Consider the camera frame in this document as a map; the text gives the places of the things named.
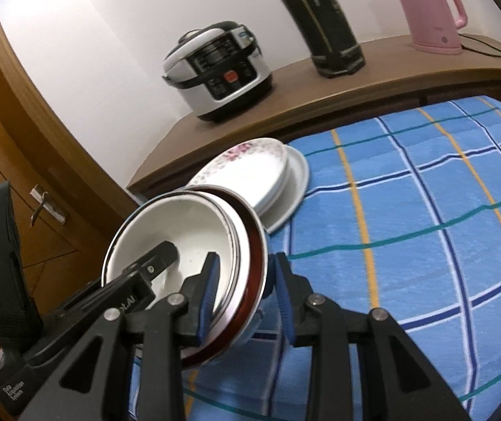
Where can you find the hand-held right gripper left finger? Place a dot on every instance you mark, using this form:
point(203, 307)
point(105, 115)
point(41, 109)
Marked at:
point(208, 289)

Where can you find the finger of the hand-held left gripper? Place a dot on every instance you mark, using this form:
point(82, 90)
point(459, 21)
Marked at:
point(154, 263)

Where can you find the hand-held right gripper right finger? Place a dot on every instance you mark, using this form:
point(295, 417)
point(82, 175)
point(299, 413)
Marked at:
point(283, 298)

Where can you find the stainless steel bowl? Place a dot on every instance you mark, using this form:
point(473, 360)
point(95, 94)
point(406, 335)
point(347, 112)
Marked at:
point(257, 267)

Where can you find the white enamel bowl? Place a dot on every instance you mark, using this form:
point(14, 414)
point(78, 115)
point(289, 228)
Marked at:
point(180, 228)

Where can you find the red flower white plate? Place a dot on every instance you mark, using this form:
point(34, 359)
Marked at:
point(279, 184)

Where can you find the plain grey plate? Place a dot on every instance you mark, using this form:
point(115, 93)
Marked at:
point(296, 184)

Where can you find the pink floral rim plate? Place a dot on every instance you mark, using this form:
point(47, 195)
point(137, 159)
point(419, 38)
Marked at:
point(250, 162)

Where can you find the blue plaid tablecloth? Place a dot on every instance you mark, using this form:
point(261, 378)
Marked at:
point(408, 228)

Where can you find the silver black rice cooker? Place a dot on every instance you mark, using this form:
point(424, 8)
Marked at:
point(189, 83)

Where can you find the wooden cabinet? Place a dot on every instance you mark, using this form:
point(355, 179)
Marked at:
point(364, 74)

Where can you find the black thermos flask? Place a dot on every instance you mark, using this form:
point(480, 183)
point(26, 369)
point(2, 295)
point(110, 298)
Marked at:
point(320, 22)

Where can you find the pink electric kettle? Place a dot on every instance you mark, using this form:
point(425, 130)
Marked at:
point(425, 13)

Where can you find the wooden door frame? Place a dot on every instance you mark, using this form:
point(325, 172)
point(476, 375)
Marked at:
point(35, 109)

